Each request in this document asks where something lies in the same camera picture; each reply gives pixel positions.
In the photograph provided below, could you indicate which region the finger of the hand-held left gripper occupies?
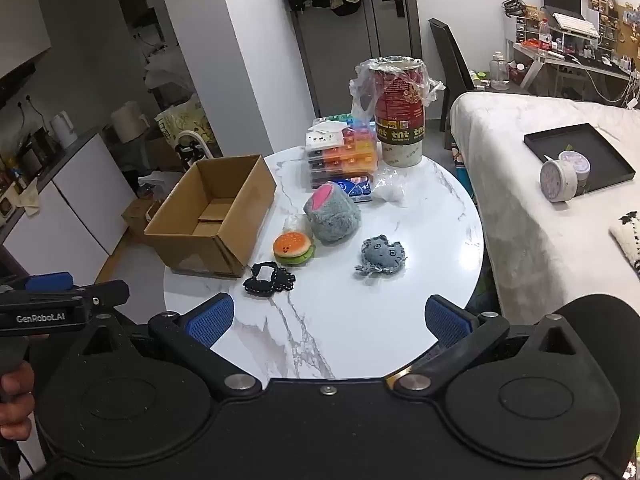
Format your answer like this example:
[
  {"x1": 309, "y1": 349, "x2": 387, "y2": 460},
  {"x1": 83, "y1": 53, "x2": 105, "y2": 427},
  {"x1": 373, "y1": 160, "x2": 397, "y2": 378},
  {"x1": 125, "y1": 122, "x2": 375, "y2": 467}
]
[
  {"x1": 22, "y1": 272, "x2": 75, "y2": 295},
  {"x1": 72, "y1": 280, "x2": 132, "y2": 322}
]

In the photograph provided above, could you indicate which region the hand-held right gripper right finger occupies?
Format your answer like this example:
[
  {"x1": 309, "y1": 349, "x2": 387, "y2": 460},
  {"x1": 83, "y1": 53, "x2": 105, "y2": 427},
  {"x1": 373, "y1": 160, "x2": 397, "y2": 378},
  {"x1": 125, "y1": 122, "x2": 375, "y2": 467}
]
[{"x1": 384, "y1": 294, "x2": 584, "y2": 401}]

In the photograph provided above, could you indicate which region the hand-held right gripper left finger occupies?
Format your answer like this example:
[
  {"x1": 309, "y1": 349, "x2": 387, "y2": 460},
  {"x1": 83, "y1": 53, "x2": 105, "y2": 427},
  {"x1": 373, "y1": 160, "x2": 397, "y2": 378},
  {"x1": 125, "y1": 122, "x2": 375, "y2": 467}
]
[{"x1": 75, "y1": 293, "x2": 264, "y2": 402}]

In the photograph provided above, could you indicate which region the black stitched pouch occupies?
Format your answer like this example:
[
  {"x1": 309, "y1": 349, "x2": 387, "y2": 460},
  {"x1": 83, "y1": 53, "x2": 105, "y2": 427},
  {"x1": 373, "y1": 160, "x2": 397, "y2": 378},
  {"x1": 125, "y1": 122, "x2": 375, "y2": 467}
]
[{"x1": 242, "y1": 261, "x2": 296, "y2": 295}]

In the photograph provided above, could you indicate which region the burger plush toy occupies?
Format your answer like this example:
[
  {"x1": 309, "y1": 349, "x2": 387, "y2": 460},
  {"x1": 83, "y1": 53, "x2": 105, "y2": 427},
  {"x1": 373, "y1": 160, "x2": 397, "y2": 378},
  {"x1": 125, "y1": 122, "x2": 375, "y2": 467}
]
[{"x1": 272, "y1": 232, "x2": 316, "y2": 267}]

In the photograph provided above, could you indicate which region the small clear plastic bag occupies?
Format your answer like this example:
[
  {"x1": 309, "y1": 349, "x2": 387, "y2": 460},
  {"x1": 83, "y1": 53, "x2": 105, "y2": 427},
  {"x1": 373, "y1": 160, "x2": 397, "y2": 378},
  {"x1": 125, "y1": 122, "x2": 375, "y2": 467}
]
[{"x1": 282, "y1": 213, "x2": 314, "y2": 239}]

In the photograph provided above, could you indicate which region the grey plush with pink patch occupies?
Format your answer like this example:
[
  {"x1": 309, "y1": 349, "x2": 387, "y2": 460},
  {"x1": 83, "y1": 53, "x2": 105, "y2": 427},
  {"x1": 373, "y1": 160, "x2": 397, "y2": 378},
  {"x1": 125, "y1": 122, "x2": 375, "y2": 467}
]
[{"x1": 303, "y1": 183, "x2": 362, "y2": 245}]

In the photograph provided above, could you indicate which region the blue tissue packet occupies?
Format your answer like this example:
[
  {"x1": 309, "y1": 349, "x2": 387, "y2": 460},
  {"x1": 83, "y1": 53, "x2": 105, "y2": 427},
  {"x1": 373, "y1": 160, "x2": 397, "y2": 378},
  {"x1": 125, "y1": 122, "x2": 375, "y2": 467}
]
[{"x1": 330, "y1": 174, "x2": 374, "y2": 204}]

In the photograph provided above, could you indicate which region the person's left hand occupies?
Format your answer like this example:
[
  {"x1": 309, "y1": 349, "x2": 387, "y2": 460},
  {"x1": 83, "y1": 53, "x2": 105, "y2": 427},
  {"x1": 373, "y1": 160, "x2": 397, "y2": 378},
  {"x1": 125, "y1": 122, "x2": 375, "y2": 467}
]
[{"x1": 0, "y1": 359, "x2": 37, "y2": 442}]

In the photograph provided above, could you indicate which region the small brown cardboard box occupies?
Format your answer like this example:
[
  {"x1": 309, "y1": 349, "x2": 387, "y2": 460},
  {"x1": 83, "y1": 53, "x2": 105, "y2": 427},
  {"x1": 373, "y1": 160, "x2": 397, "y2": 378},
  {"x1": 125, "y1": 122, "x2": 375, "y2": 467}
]
[{"x1": 122, "y1": 198, "x2": 164, "y2": 244}]

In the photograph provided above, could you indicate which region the white kitchen cabinet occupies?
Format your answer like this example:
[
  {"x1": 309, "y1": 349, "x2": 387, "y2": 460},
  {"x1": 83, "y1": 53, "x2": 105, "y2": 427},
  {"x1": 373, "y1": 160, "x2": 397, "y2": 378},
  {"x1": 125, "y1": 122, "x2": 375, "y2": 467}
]
[{"x1": 0, "y1": 129, "x2": 137, "y2": 282}]

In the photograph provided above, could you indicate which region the white bed blanket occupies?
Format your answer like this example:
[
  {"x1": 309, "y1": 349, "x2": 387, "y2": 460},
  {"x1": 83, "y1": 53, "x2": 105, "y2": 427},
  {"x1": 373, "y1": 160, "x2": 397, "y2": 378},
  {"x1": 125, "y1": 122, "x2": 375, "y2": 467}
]
[{"x1": 449, "y1": 91, "x2": 640, "y2": 332}]

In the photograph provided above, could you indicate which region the white electric kettle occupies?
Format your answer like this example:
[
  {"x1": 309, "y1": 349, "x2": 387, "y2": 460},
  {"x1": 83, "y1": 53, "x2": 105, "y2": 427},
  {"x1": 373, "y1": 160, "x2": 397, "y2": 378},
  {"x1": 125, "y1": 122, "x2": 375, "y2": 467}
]
[{"x1": 49, "y1": 110, "x2": 79, "y2": 149}]

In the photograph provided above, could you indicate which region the cream round appliance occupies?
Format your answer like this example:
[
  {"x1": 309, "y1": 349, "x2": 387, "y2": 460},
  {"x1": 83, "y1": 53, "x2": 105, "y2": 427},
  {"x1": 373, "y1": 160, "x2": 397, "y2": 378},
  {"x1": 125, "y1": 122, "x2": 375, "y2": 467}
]
[{"x1": 110, "y1": 100, "x2": 150, "y2": 144}]

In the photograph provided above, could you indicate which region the small round clock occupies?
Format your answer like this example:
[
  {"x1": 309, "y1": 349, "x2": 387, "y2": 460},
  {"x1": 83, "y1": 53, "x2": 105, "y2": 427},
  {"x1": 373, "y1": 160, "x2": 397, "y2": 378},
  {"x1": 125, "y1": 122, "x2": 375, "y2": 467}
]
[{"x1": 539, "y1": 159, "x2": 577, "y2": 204}]

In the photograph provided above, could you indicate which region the colourful compartment organizer box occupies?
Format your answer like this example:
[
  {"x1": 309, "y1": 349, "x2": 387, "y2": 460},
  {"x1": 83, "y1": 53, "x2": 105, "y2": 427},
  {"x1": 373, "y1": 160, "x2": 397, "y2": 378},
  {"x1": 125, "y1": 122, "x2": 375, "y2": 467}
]
[
  {"x1": 307, "y1": 146, "x2": 377, "y2": 167},
  {"x1": 309, "y1": 162, "x2": 377, "y2": 190},
  {"x1": 306, "y1": 114, "x2": 377, "y2": 150}
]

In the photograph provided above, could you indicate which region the yellow printed sack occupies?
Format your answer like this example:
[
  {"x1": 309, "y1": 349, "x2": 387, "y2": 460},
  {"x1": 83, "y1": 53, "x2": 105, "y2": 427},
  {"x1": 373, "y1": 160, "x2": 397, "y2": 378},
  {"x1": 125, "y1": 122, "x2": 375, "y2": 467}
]
[{"x1": 154, "y1": 93, "x2": 221, "y2": 157}]

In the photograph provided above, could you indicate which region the black white patterned pillow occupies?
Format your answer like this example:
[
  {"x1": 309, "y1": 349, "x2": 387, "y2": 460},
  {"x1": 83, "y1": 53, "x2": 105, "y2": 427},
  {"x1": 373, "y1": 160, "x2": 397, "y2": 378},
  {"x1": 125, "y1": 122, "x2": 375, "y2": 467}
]
[{"x1": 608, "y1": 211, "x2": 640, "y2": 275}]

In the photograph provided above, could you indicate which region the plastic-wrapped brown canister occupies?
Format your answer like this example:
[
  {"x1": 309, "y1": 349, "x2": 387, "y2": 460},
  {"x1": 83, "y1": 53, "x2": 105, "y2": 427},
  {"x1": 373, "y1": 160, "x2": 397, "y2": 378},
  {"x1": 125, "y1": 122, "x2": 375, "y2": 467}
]
[{"x1": 374, "y1": 57, "x2": 429, "y2": 169}]

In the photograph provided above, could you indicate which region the white tub purple lid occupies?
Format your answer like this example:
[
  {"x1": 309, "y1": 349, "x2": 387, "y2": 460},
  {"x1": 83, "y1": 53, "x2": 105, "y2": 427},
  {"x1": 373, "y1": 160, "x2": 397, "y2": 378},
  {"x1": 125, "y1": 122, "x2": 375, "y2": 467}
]
[{"x1": 556, "y1": 149, "x2": 592, "y2": 196}]

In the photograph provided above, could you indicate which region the black tray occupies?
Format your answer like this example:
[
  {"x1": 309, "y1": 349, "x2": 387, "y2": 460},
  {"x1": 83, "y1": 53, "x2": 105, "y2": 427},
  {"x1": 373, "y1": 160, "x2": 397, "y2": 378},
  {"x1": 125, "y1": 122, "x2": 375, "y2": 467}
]
[{"x1": 523, "y1": 123, "x2": 636, "y2": 196}]

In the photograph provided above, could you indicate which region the large crumpled clear bag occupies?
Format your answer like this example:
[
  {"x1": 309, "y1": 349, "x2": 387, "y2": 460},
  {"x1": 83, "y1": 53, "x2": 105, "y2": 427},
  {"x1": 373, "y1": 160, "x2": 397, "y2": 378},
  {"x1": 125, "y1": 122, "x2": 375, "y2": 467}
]
[{"x1": 144, "y1": 52, "x2": 194, "y2": 94}]

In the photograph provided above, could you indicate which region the clear plastic liner bag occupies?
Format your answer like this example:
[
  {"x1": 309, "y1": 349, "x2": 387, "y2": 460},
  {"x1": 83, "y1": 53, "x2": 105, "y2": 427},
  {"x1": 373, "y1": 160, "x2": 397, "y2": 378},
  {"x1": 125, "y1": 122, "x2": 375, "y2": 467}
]
[{"x1": 349, "y1": 56, "x2": 446, "y2": 127}]

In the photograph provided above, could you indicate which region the clear bottle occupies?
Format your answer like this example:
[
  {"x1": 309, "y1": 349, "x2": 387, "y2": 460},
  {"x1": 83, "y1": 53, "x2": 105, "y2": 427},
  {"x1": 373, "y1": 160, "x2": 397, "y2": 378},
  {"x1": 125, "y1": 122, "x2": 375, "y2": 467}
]
[{"x1": 489, "y1": 51, "x2": 510, "y2": 92}]

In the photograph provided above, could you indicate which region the black chair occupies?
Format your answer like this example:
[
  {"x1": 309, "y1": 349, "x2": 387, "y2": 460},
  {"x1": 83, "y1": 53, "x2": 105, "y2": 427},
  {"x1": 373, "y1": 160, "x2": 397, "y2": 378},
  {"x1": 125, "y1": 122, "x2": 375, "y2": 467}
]
[{"x1": 428, "y1": 18, "x2": 474, "y2": 137}]

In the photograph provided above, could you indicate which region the grey door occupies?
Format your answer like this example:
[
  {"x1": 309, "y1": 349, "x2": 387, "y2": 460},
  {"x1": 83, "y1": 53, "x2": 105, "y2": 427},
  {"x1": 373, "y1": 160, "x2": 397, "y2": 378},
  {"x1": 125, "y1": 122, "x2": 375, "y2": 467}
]
[{"x1": 292, "y1": 0, "x2": 424, "y2": 122}]

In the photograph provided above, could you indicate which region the white keyboard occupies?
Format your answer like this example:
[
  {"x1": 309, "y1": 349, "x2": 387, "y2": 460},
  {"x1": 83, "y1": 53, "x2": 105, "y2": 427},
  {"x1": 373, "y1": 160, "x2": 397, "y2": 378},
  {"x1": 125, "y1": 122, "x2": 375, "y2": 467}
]
[{"x1": 552, "y1": 12, "x2": 601, "y2": 39}]

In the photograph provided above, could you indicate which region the cork pin board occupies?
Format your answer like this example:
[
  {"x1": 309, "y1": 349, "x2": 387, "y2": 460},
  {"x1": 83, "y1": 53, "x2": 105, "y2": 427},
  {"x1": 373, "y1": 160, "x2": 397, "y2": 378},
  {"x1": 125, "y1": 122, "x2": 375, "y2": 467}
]
[{"x1": 587, "y1": 0, "x2": 640, "y2": 57}]

